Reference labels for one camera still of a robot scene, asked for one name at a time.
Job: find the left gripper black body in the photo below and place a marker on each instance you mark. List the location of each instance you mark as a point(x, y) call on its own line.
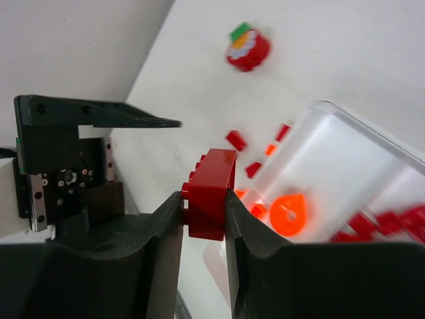
point(59, 175)

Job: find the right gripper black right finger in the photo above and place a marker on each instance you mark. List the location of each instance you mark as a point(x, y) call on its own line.
point(270, 277)

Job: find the green lego brick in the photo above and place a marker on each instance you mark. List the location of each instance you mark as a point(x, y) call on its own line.
point(240, 30)

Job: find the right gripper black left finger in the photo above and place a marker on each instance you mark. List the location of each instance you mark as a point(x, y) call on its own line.
point(128, 269)

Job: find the orange round lego piece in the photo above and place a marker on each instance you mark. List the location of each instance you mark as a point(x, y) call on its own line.
point(288, 214)

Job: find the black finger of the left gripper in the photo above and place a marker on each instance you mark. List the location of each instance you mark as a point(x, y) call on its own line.
point(36, 110)

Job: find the white three-compartment tray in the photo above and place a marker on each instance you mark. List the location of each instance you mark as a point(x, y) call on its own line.
point(358, 186)

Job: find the dark red long lego brick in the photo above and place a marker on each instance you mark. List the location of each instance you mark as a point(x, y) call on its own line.
point(205, 193)

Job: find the red round flower lego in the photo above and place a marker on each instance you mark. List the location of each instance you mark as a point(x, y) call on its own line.
point(248, 51)

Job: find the red lego slope brick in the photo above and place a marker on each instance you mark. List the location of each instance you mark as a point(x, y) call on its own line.
point(235, 138)

